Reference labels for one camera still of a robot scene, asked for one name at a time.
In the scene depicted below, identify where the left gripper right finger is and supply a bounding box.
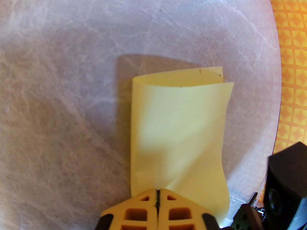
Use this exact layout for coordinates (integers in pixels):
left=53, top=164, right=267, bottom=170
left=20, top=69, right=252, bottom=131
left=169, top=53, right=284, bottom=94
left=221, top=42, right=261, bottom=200
left=158, top=188, right=222, bottom=230

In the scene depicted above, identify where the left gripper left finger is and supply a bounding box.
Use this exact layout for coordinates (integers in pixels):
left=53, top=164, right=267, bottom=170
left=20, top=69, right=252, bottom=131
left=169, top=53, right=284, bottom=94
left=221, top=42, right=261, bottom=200
left=95, top=188, right=159, bottom=230

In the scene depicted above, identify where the pale yellow paper sheet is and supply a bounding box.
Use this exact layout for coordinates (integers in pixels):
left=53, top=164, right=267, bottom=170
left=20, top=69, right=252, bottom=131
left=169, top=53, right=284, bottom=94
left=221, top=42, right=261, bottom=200
left=131, top=66, right=235, bottom=221

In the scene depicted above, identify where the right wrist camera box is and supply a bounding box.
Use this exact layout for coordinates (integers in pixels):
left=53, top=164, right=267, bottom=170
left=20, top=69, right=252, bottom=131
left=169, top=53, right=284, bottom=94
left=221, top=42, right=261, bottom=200
left=263, top=142, right=307, bottom=230

